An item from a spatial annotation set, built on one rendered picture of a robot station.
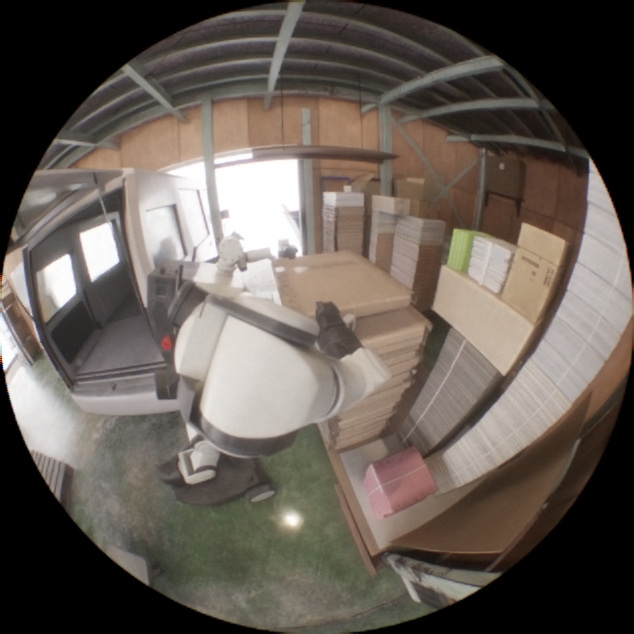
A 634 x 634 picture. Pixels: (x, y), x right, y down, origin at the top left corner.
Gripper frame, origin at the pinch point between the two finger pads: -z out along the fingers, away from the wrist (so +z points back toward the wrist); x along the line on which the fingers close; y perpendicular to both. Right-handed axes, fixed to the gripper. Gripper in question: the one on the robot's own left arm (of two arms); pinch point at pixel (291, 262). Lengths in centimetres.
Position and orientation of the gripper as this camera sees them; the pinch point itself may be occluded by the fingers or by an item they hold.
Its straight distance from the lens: 96.6
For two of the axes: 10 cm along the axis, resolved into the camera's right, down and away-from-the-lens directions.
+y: -9.6, 1.9, -2.2
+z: -2.8, -5.4, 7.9
